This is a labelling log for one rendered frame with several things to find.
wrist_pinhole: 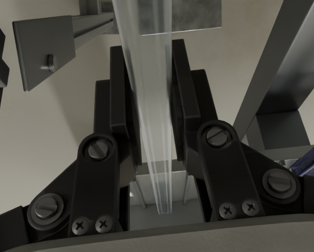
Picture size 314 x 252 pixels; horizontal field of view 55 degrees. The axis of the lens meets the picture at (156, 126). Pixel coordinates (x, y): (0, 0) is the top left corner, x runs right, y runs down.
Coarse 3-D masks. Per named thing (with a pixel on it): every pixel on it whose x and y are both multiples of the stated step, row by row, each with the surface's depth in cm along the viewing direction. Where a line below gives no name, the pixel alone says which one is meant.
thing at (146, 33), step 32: (128, 0) 7; (160, 0) 7; (128, 32) 8; (160, 32) 8; (128, 64) 9; (160, 64) 9; (160, 96) 11; (160, 128) 13; (160, 160) 16; (160, 192) 23
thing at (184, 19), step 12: (180, 0) 90; (192, 0) 90; (204, 0) 90; (216, 0) 90; (180, 12) 91; (192, 12) 91; (204, 12) 92; (216, 12) 92; (180, 24) 93; (192, 24) 93; (204, 24) 93; (216, 24) 93
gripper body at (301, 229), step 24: (264, 216) 7; (288, 216) 7; (312, 216) 7; (48, 240) 7; (72, 240) 7; (96, 240) 7; (120, 240) 7; (144, 240) 7; (168, 240) 7; (192, 240) 7; (216, 240) 7; (240, 240) 7; (264, 240) 7; (288, 240) 6; (312, 240) 6
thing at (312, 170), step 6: (312, 150) 20; (306, 156) 21; (312, 156) 20; (300, 162) 22; (306, 162) 21; (312, 162) 20; (294, 168) 23; (300, 168) 22; (306, 168) 21; (312, 168) 21; (300, 174) 22; (306, 174) 22; (312, 174) 22
